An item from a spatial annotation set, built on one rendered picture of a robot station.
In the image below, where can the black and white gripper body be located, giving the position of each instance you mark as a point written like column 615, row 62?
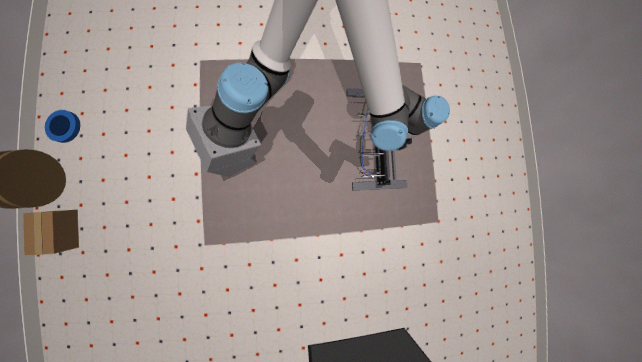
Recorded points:
column 408, row 141

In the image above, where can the grey metal rack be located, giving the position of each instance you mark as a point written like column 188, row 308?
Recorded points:
column 382, row 162

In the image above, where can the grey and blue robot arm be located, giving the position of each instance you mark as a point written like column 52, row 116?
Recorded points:
column 242, row 88

